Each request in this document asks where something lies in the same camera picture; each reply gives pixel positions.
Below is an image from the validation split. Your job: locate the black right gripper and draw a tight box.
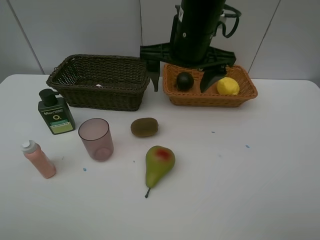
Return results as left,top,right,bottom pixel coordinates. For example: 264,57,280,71
139,15,236,92

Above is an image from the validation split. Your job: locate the dark green mangosteen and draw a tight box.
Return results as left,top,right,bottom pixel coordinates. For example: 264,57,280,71
176,72,194,91

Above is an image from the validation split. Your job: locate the yellow lemon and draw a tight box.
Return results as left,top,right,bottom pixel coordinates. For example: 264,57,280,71
216,77,240,96

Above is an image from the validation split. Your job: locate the brown kiwi fruit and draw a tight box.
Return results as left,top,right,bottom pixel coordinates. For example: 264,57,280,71
130,117,159,138

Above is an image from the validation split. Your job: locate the green pear red blush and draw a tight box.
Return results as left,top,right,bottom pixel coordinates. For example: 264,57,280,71
144,145,176,198

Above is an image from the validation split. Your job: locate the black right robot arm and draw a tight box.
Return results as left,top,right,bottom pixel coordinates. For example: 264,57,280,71
139,0,242,93

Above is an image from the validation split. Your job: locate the orange wicker basket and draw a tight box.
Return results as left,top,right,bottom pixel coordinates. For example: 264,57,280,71
162,63,258,108

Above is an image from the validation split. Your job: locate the dark brown wicker basket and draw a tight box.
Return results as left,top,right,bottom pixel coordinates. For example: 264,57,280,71
46,54,150,112

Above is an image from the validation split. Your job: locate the translucent pink plastic cup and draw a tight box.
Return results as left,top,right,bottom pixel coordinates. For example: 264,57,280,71
78,118,114,162

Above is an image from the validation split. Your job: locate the dark green pump bottle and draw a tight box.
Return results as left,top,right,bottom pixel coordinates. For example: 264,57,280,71
37,88,76,135

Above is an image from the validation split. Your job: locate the pink bottle white cap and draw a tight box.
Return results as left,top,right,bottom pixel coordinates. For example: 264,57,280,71
21,140,57,179

